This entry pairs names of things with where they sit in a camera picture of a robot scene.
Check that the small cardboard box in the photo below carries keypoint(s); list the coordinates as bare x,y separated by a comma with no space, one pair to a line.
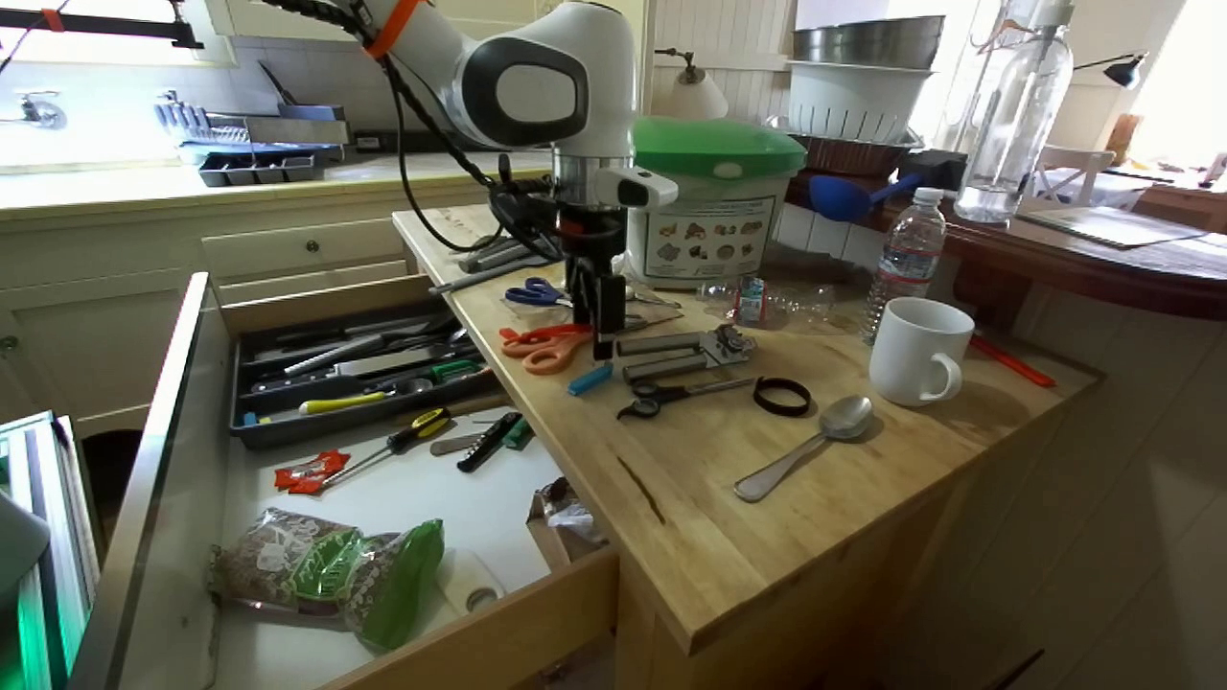
544,534

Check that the white kitchen cabinet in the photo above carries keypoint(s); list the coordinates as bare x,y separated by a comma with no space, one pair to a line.
101,280

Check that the black cutlery tray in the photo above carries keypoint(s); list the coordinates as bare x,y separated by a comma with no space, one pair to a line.
255,427

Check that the metal spoon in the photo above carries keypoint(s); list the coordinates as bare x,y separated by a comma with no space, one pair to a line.
845,418

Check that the small green tool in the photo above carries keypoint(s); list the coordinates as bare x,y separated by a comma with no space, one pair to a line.
520,436

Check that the metal faucet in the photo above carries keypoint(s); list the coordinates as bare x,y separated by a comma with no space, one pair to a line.
39,109

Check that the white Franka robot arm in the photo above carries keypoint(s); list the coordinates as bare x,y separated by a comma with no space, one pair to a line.
599,50

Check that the metal tongs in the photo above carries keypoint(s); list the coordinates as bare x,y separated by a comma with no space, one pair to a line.
493,269

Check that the white plastic piece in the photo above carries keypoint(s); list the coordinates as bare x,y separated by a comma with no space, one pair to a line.
462,578

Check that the tall clear glass bottle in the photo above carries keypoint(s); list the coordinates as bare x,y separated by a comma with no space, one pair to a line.
1017,118

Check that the red plastic packet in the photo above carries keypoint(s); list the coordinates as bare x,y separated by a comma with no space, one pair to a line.
306,476

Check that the blue dish rack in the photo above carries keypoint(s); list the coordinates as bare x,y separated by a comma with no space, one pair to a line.
263,145

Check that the aluminium frame stand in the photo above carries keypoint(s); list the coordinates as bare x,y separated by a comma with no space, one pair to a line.
71,511

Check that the yellow black screwdriver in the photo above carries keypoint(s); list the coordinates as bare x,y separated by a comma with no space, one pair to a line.
424,427

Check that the dark wooden counter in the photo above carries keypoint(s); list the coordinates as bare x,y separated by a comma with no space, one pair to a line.
1150,275

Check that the white bin green lid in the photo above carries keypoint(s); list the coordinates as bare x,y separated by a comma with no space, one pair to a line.
715,216

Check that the white table lamp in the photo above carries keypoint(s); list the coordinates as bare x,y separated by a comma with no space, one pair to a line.
692,93

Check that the open wooden drawer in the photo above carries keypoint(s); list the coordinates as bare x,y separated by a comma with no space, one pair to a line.
484,511

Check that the small glass jar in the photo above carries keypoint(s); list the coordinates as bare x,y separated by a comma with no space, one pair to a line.
754,306

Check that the green bag pack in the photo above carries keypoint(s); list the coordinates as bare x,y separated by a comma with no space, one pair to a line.
405,589

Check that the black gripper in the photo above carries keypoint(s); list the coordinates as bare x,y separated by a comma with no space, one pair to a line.
593,251

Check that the white mug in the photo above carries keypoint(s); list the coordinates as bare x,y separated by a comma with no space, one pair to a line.
912,349

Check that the white dish rack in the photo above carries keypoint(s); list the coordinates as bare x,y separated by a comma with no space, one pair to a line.
856,102

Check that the blue ladle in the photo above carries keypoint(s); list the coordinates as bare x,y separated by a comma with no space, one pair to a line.
845,193

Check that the small black scissors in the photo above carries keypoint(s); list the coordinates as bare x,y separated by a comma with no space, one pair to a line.
663,395

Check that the black desk lamp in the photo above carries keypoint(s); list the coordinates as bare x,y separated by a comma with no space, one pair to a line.
1122,68

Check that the red stick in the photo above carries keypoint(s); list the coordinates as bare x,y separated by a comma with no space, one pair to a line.
1013,361

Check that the metal bowl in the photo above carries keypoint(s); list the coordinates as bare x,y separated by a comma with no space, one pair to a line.
866,41

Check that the small plastic water bottle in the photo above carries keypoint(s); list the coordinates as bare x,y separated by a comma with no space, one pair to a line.
912,253

